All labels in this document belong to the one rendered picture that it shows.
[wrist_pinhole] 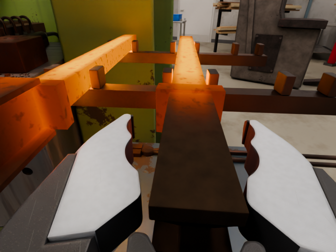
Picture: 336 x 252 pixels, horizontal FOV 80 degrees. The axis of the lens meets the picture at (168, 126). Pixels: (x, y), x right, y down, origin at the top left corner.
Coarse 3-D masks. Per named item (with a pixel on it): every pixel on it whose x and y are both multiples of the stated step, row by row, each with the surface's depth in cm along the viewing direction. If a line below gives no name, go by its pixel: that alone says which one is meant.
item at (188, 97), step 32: (192, 64) 22; (160, 96) 14; (192, 96) 13; (224, 96) 13; (160, 128) 15; (192, 128) 9; (160, 160) 7; (192, 160) 7; (224, 160) 7; (160, 192) 6; (192, 192) 6; (224, 192) 6; (160, 224) 8; (192, 224) 6; (224, 224) 6
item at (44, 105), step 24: (96, 48) 29; (120, 48) 33; (48, 72) 18; (72, 72) 18; (0, 96) 10; (24, 96) 13; (48, 96) 14; (72, 96) 18; (0, 120) 11; (24, 120) 13; (48, 120) 15; (72, 120) 16; (0, 144) 11; (24, 144) 13; (0, 168) 11
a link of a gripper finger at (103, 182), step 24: (120, 120) 11; (96, 144) 9; (120, 144) 9; (72, 168) 8; (96, 168) 8; (120, 168) 8; (72, 192) 7; (96, 192) 7; (120, 192) 7; (72, 216) 6; (96, 216) 6; (120, 216) 6; (96, 240) 6; (120, 240) 7
